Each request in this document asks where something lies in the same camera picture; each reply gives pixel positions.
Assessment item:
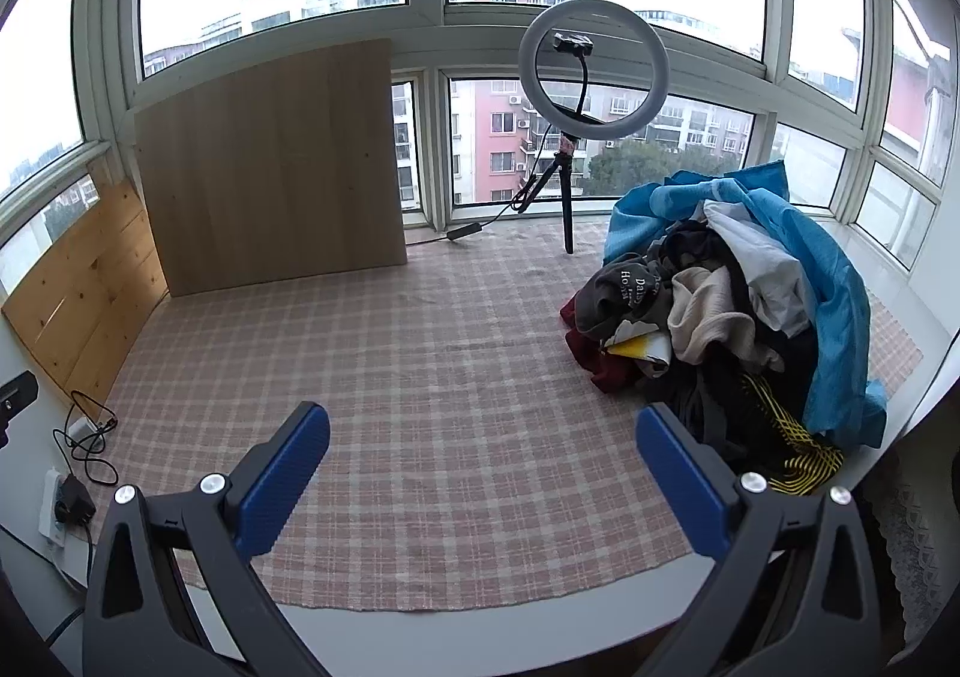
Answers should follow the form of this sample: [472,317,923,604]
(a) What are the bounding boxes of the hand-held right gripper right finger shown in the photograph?
[635,402,882,677]

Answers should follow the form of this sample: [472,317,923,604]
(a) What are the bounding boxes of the black phone holder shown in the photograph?
[553,31,602,125]

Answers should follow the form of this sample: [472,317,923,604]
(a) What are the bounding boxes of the black charger cable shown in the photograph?
[52,388,119,487]

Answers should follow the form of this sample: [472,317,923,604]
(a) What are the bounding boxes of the pine wood panel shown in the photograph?
[2,180,170,423]

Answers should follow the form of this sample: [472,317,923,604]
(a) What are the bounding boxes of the black ring light cable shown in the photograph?
[405,122,560,247]

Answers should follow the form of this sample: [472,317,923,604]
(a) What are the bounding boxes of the white lace cloth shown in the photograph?
[874,482,946,640]

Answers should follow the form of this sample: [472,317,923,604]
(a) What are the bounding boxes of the black yellow mesh garment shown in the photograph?
[739,369,845,497]

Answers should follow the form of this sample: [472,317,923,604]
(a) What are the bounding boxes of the beige garment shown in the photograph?
[667,264,785,371]

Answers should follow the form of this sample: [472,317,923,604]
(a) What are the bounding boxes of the white yellow garment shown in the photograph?
[604,321,674,378]

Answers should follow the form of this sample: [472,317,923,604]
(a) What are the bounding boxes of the light wooden board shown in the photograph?
[133,37,408,298]

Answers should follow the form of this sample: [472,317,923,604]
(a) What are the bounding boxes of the black power adapter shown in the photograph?
[58,473,97,524]

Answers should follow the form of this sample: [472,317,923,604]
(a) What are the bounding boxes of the grey printed garment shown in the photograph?
[574,255,676,341]

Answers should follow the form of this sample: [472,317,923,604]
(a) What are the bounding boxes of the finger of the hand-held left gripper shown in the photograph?
[0,371,38,449]

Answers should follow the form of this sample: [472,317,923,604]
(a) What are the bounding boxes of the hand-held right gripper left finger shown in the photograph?
[81,401,332,677]

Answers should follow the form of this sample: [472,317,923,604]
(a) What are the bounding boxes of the white ring light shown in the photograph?
[518,0,664,142]

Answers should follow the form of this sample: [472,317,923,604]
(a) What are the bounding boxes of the pink plaid mat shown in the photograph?
[101,216,923,610]

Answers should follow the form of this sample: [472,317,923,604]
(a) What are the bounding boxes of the white power strip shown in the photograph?
[37,467,76,550]

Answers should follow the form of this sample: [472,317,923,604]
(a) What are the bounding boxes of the white window frame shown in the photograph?
[0,0,960,296]

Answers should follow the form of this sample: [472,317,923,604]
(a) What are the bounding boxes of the blue striped coat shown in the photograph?
[604,161,887,452]

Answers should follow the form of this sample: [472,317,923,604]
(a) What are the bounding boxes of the dark red garment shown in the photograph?
[561,294,638,393]

